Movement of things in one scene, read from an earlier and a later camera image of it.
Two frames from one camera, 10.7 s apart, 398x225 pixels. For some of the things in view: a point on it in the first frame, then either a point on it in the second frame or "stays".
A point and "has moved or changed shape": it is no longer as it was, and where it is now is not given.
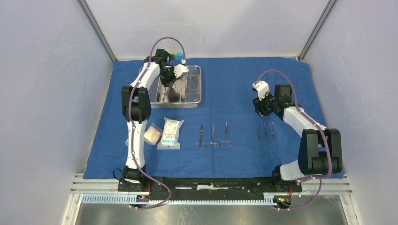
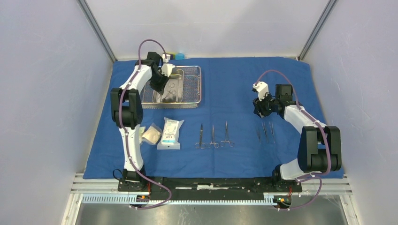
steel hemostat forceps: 231,143 stays
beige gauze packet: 153,134 stays
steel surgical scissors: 200,144 stays
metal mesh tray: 141,70 has moved or changed shape
